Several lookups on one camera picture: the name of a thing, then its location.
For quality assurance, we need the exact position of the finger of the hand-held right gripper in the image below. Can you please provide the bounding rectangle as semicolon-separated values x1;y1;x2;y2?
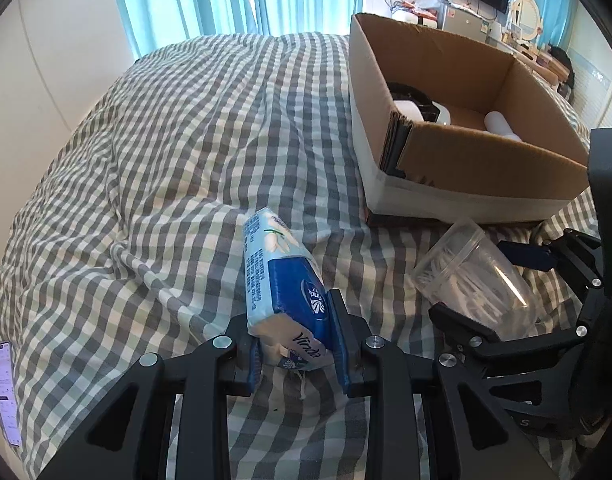
428;300;592;362
498;228;607;291

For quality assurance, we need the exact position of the white louvred wardrobe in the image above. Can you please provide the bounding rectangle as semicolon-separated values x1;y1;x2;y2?
568;5;612;131

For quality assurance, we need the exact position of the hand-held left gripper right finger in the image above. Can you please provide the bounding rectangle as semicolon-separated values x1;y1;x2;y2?
327;288;559;480

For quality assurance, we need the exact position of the smartphone with lit screen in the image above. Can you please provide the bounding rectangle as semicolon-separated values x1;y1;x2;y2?
0;341;23;447

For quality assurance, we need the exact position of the brown cardboard box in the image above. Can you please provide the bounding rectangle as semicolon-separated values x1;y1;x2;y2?
348;12;592;223

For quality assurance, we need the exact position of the white round device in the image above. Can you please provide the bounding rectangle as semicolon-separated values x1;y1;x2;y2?
388;81;457;126

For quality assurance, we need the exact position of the white oval mirror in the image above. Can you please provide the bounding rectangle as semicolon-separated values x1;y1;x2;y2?
511;0;542;46

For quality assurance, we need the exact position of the grey checkered blanket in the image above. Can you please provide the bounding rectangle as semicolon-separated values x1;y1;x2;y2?
0;32;612;480

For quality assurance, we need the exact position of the white hair dryer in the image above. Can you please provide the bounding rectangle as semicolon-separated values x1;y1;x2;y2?
483;110;522;143

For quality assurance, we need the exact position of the blue and white tissue pack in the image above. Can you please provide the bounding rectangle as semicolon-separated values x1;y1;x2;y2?
242;206;337;372

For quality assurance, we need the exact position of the small grey fridge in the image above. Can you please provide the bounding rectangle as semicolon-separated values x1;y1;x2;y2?
438;2;492;43

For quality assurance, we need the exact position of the black backpack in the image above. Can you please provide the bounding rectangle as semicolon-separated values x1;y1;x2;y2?
548;45;577;88

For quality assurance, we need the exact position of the white dressing table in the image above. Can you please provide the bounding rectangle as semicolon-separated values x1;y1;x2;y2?
506;40;562;83

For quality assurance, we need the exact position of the wide teal curtain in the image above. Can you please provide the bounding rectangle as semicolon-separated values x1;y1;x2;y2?
108;0;259;61

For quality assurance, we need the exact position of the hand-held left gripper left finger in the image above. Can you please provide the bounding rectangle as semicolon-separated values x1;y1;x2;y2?
36;312;264;480

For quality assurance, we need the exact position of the clear plastic jar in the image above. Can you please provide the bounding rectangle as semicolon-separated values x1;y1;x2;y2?
412;216;537;341

